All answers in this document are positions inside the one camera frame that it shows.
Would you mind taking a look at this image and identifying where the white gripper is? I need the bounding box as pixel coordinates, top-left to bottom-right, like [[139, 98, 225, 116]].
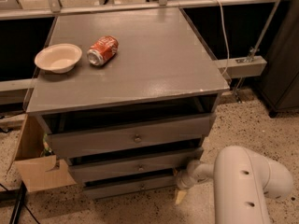
[[172, 168, 196, 205]]

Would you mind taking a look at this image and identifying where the black stand leg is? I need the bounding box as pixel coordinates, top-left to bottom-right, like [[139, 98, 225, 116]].
[[9, 183, 27, 224]]

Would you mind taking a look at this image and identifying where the brown cardboard box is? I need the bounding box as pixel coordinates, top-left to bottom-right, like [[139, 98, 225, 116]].
[[12, 116, 76, 192]]

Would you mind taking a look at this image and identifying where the white cable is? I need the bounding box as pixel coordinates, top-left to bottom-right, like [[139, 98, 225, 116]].
[[205, 0, 231, 77]]

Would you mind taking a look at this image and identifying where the grey bottom drawer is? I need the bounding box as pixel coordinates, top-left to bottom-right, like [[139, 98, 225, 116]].
[[83, 169, 176, 199]]

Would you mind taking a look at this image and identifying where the grey top drawer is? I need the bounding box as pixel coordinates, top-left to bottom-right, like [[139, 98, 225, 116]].
[[47, 113, 216, 159]]

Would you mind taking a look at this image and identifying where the red soda can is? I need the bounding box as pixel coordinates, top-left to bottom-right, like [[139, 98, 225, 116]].
[[87, 35, 119, 66]]

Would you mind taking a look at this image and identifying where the grey drawer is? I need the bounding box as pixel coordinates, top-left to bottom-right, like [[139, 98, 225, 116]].
[[69, 147, 203, 183], [83, 169, 176, 199], [47, 113, 216, 159]]

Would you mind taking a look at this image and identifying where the grey middle drawer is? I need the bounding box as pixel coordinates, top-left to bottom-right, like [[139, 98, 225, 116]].
[[69, 147, 203, 183]]

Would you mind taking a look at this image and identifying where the dark grey side cabinet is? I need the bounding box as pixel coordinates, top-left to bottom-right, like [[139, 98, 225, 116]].
[[256, 0, 299, 118]]

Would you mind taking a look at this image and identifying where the grey drawer cabinet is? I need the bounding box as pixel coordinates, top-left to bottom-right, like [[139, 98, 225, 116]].
[[25, 8, 227, 198]]

